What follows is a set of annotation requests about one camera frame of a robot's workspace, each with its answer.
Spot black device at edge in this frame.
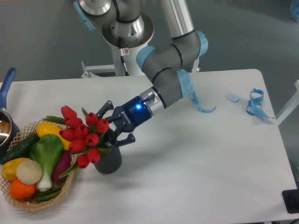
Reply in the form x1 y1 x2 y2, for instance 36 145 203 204
282 189 299 214

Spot purple sweet potato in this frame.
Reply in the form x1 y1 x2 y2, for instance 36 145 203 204
52 151 71 182

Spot red tulip bouquet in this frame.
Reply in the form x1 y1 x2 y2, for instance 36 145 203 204
43 105 112 178

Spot blue ribbon strip right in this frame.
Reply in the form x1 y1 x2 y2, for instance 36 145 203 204
246 88 274 119

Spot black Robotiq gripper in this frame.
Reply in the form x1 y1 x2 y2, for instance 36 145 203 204
96 97 152 147

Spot blue handled saucepan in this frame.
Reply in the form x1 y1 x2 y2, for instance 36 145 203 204
0 67 20 159

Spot blue curled ribbon strip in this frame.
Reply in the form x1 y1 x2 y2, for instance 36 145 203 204
188 91 217 113

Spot green bean pods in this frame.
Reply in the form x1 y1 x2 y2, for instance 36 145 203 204
33 185 63 203

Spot dark green cucumber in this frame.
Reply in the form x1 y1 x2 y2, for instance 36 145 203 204
0 133 40 165

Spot dark grey ribbed vase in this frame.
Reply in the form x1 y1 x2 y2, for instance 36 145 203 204
94 143 122 174

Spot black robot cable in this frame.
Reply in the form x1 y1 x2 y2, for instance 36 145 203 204
118 37 130 77

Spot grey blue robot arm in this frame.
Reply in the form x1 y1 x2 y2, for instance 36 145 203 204
74 0 208 146

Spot green bok choy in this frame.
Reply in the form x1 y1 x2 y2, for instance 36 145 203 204
29 134 64 192

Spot woven wicker basket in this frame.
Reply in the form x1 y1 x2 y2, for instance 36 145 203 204
0 120 75 211

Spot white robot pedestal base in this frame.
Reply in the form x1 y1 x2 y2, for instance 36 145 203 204
80 42 201 78

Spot light blue bottle cap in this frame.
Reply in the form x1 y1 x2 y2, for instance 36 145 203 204
227 93 239 103

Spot orange fruit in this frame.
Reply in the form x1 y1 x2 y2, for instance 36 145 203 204
10 179 36 199

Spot white frame at right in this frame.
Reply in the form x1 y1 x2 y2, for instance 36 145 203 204
276 80 299 125

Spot cream white garlic bun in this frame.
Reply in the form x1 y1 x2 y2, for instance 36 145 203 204
16 160 43 185

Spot yellow bell pepper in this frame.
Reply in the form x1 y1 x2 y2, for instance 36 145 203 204
1 158 29 181

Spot yellow squash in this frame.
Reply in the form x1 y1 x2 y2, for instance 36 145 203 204
36 122 71 150

